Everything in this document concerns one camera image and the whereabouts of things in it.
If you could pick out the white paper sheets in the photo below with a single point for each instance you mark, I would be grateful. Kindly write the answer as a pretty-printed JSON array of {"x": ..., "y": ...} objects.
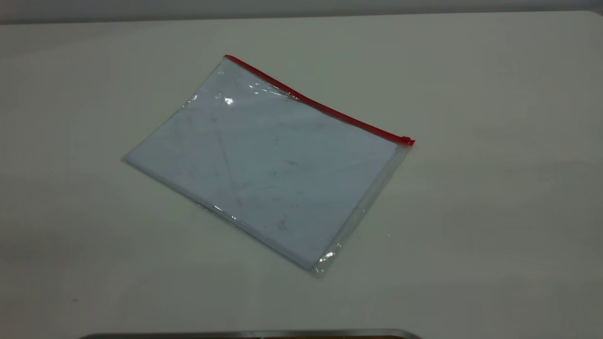
[{"x": 264, "y": 174}]

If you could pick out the clear plastic red-zip bag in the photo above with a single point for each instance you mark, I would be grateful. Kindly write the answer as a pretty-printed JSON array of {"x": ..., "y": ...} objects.
[{"x": 273, "y": 169}]

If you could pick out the red zipper slider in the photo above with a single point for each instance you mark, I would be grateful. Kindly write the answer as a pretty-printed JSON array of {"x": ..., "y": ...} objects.
[{"x": 406, "y": 140}]

